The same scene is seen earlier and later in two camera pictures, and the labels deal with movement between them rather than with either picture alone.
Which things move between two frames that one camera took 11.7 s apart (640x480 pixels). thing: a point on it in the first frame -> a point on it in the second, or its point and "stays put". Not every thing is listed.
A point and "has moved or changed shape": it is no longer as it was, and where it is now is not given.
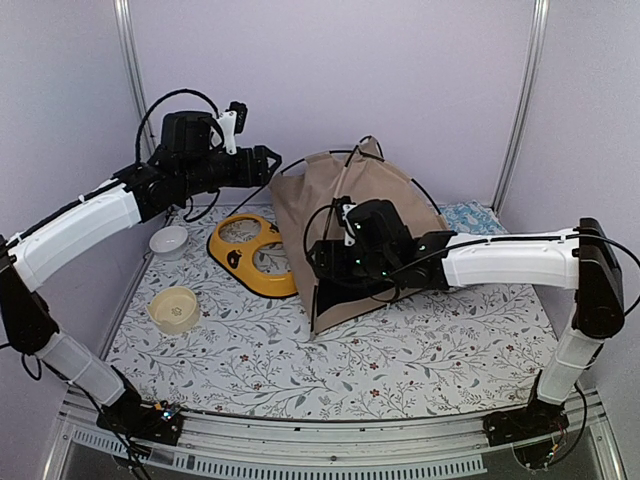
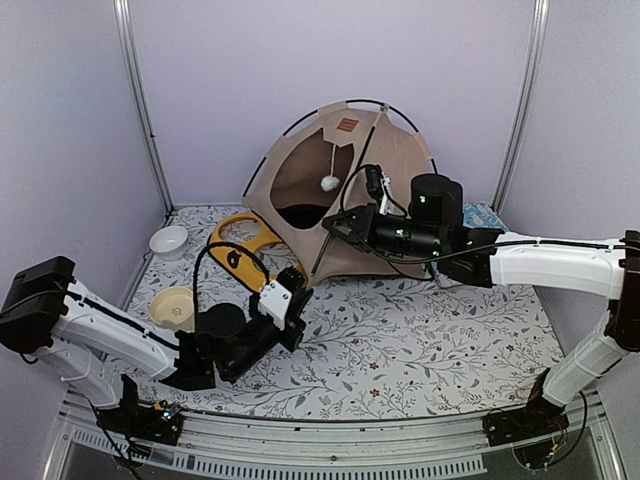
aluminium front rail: x=419 y=446 stays put
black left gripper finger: x=266 y=160 -> x=299 y=300
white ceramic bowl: x=168 y=242 stays put
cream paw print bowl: x=173 y=310 stays put
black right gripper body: x=373 y=264 -> x=417 y=239
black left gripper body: x=201 y=172 -> x=236 y=368
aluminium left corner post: x=128 y=41 stays put
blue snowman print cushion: x=472 y=218 stays put
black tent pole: x=314 y=292 -> x=357 y=167
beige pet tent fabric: x=305 y=196 has moved or changed shape
